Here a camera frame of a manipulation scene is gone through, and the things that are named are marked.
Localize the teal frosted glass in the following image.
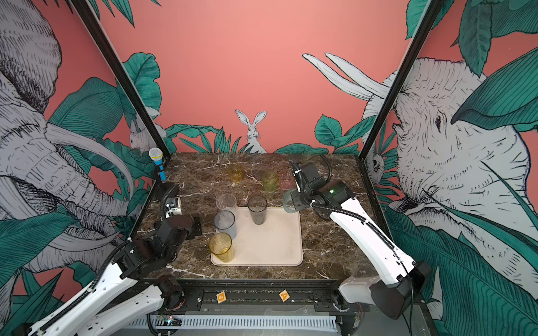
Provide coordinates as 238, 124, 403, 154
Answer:
282, 189, 297, 214

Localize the amber plastic glass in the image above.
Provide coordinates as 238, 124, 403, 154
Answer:
209, 232, 233, 263

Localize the blue grey plastic glass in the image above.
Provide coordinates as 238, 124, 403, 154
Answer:
214, 210, 238, 239

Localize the dark brown plastic glass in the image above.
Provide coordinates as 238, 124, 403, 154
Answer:
247, 195, 268, 225

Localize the beige square tray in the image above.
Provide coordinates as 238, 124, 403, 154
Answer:
211, 207, 303, 267

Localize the clear plastic glass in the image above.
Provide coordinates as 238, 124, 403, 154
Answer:
216, 193, 238, 212

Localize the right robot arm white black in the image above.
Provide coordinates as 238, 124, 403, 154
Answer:
291, 162, 432, 319

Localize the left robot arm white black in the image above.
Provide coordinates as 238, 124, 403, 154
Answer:
11, 215, 194, 335

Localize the pink plastic glass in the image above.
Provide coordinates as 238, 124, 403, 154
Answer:
278, 169, 296, 190

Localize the green plastic glass short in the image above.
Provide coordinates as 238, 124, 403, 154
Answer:
261, 171, 279, 193

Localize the yellow plastic glass front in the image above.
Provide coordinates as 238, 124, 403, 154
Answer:
226, 163, 244, 184

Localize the toy microphone on stand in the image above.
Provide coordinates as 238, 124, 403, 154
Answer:
149, 147, 179, 202

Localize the black front rail base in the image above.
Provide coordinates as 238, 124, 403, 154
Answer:
173, 277, 371, 314

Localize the right black frame post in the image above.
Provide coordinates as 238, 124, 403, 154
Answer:
357, 0, 445, 163

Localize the black frame post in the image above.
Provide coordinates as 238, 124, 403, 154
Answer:
71, 0, 171, 161
357, 0, 445, 163

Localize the left black frame post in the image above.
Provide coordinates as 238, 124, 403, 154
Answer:
71, 0, 171, 161

